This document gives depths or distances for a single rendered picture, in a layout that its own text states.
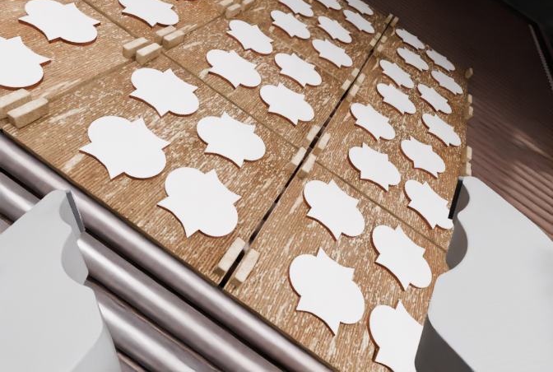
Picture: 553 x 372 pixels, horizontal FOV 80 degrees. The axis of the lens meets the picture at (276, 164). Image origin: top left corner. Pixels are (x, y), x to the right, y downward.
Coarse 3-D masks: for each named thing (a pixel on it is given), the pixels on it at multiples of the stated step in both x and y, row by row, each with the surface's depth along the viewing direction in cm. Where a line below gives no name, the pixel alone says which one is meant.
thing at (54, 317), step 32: (64, 192) 10; (32, 224) 9; (64, 224) 9; (0, 256) 8; (32, 256) 8; (64, 256) 8; (0, 288) 7; (32, 288) 7; (64, 288) 7; (0, 320) 6; (32, 320) 6; (64, 320) 6; (96, 320) 6; (0, 352) 6; (32, 352) 6; (64, 352) 6; (96, 352) 6
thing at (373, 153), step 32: (352, 96) 92; (352, 128) 87; (384, 128) 91; (320, 160) 75; (352, 160) 78; (384, 160) 83; (416, 160) 88; (448, 160) 97; (384, 192) 77; (416, 192) 80; (448, 192) 87; (416, 224) 75; (448, 224) 78
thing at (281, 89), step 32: (192, 32) 84; (224, 32) 90; (256, 32) 95; (192, 64) 77; (224, 64) 80; (256, 64) 87; (288, 64) 91; (224, 96) 75; (256, 96) 79; (288, 96) 83; (320, 96) 90; (288, 128) 77; (320, 128) 82
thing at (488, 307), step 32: (480, 192) 10; (480, 224) 9; (512, 224) 9; (448, 256) 9; (480, 256) 8; (512, 256) 8; (544, 256) 8; (448, 288) 7; (480, 288) 7; (512, 288) 7; (544, 288) 7; (448, 320) 6; (480, 320) 6; (512, 320) 6; (544, 320) 6; (416, 352) 7; (448, 352) 6; (480, 352) 6; (512, 352) 6; (544, 352) 6
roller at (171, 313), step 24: (0, 192) 47; (24, 192) 49; (96, 240) 49; (96, 264) 47; (120, 264) 48; (120, 288) 46; (144, 288) 47; (144, 312) 47; (168, 312) 46; (192, 312) 48; (192, 336) 46; (216, 336) 47; (216, 360) 46; (240, 360) 46; (264, 360) 48
